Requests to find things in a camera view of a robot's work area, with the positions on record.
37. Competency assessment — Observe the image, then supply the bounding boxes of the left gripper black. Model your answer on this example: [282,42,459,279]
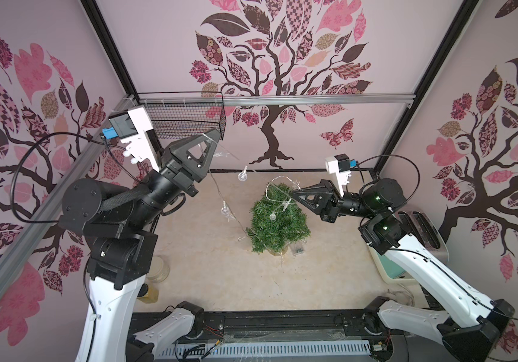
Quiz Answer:
[122,125,217,226]

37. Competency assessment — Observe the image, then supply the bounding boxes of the clear string lights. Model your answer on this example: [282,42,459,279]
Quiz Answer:
[208,166,301,242]

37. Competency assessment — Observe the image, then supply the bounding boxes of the small green christmas tree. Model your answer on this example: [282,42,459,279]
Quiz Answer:
[245,183,312,255]

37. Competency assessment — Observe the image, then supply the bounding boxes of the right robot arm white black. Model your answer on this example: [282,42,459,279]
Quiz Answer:
[291,154,515,361]

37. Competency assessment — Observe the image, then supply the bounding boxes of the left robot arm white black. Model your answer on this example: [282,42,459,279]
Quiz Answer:
[58,129,221,361]

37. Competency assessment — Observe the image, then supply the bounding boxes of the clear battery box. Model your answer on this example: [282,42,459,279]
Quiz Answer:
[290,242,305,256]

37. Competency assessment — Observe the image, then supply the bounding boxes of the mint green toaster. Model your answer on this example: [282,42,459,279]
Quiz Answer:
[367,210,450,285]

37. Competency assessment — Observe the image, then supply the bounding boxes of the clear glass jar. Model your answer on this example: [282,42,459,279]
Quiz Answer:
[147,255,170,284]

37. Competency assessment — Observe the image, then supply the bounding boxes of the yellow small jar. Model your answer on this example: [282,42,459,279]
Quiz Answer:
[138,284,159,304]

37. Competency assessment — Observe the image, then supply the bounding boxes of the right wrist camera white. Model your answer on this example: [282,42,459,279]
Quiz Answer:
[325,154,358,197]

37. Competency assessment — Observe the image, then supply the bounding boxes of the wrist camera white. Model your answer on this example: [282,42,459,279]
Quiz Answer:
[325,154,358,197]
[102,106,162,171]

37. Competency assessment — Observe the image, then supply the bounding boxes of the black wire basket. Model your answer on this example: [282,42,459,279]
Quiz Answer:
[138,90,227,140]

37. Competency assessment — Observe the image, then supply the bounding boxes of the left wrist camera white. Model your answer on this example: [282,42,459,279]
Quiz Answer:
[102,106,162,171]

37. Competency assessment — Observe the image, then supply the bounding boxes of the back aluminium rail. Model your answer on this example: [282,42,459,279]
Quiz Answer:
[138,92,416,106]

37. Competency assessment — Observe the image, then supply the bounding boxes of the aluminium rail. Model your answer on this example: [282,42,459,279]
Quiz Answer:
[0,94,138,342]
[138,92,416,106]

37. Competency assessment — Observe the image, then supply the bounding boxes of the white toaster power cord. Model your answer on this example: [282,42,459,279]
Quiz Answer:
[389,284,416,306]

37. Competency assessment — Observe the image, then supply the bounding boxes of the black base frame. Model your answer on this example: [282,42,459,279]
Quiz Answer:
[125,307,484,362]

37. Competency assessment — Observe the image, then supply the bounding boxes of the left aluminium rail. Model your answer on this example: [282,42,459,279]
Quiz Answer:
[0,94,138,342]

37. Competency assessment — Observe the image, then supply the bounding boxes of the white slotted cable duct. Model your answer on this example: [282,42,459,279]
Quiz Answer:
[155,340,371,361]

